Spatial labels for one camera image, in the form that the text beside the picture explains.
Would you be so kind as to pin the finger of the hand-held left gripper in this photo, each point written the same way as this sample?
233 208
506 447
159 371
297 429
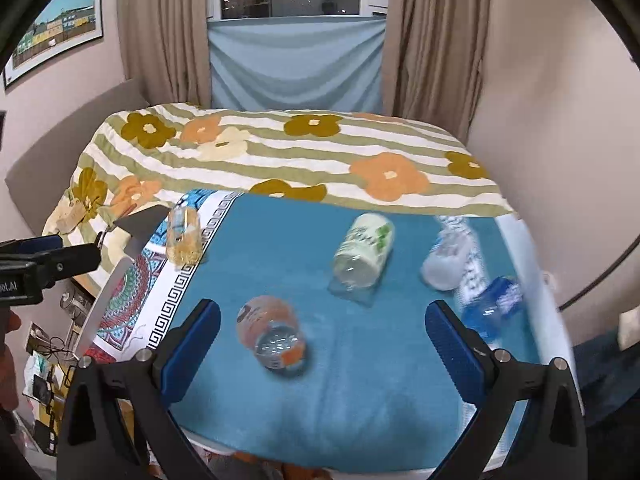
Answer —
142 225

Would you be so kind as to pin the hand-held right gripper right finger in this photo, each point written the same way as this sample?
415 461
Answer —
450 355

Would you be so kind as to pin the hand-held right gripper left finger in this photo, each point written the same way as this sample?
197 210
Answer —
196 347

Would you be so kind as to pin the clear cup with orange print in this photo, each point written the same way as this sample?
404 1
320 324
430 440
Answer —
267 325

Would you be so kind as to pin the clear cup with yellow print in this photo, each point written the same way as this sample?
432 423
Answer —
182 237

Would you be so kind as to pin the blue printed cup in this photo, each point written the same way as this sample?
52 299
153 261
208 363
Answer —
495 307

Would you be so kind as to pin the clear plastic cup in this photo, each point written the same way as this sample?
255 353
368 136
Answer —
445 260

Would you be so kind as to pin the white cup with green print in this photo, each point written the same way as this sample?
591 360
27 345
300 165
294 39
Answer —
365 250

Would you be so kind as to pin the person's left hand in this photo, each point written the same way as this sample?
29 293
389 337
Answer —
7 375

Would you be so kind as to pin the mandala patterned cloth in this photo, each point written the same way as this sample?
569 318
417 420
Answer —
125 300

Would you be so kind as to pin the teal towel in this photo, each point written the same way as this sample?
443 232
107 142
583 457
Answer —
350 385

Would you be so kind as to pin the beige headboard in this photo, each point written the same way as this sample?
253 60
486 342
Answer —
55 150

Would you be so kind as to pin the clutter of small things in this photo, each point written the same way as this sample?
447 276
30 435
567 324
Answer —
45 385

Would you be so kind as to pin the striped flower blanket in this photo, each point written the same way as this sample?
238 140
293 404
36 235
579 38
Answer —
300 160

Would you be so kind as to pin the white object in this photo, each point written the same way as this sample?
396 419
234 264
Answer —
629 330

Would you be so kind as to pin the beige curtain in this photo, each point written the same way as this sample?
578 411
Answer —
435 40
165 30

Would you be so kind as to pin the light blue hanging cloth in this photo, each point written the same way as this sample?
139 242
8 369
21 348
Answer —
297 60

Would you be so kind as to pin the framed wall poster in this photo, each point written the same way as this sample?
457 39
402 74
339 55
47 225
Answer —
60 25

